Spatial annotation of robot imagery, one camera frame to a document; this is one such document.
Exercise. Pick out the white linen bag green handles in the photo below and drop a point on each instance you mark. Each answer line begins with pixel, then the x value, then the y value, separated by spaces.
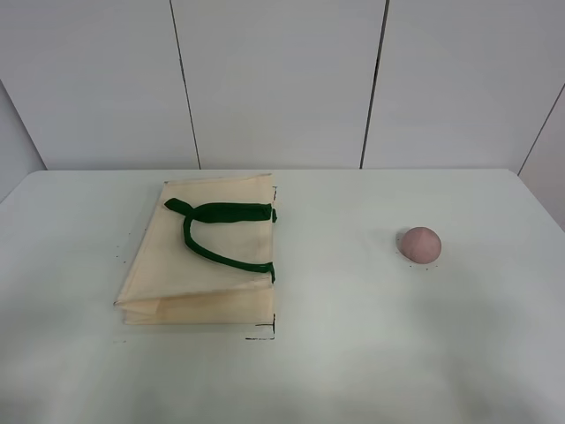
pixel 207 255

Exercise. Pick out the pink peach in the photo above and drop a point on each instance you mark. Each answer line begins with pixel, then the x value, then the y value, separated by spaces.
pixel 420 245

